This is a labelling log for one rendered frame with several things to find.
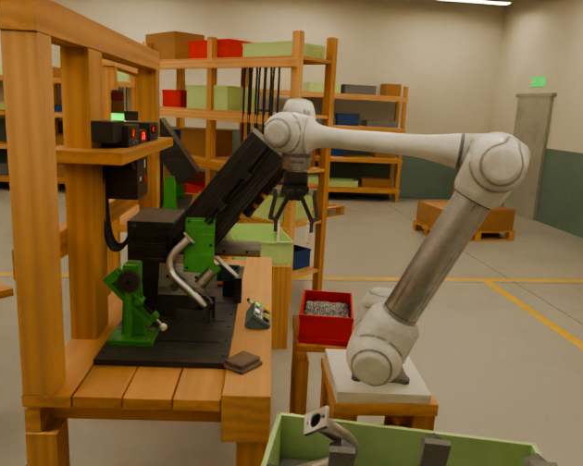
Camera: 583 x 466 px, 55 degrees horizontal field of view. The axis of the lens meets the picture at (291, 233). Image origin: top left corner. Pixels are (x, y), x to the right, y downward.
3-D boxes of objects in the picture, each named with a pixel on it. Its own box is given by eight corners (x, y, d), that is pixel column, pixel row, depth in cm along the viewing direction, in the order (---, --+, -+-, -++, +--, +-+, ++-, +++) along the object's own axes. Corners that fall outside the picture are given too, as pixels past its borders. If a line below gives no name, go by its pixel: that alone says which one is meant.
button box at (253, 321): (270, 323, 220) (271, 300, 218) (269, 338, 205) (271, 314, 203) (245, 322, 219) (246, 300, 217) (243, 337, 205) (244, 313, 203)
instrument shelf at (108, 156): (173, 145, 259) (173, 137, 258) (122, 165, 171) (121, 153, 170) (118, 143, 258) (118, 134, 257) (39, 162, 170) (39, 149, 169)
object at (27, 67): (160, 256, 301) (159, 70, 279) (55, 396, 155) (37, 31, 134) (143, 255, 300) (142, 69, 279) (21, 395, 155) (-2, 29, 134)
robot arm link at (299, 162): (313, 153, 164) (312, 173, 165) (311, 151, 172) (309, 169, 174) (281, 152, 163) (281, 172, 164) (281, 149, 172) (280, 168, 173)
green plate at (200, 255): (215, 271, 220) (218, 219, 221) (213, 272, 212) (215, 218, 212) (186, 271, 219) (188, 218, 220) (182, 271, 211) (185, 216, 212)
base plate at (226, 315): (244, 270, 284) (244, 265, 283) (227, 369, 176) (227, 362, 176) (161, 266, 282) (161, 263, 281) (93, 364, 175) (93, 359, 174)
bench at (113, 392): (265, 406, 323) (271, 261, 303) (258, 652, 177) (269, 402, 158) (144, 403, 320) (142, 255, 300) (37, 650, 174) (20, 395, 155)
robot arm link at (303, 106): (284, 149, 174) (272, 151, 162) (286, 98, 171) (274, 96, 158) (317, 151, 171) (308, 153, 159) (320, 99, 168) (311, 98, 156)
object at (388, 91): (399, 202, 1084) (409, 84, 1035) (236, 198, 1045) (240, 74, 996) (390, 198, 1137) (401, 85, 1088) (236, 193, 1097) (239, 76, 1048)
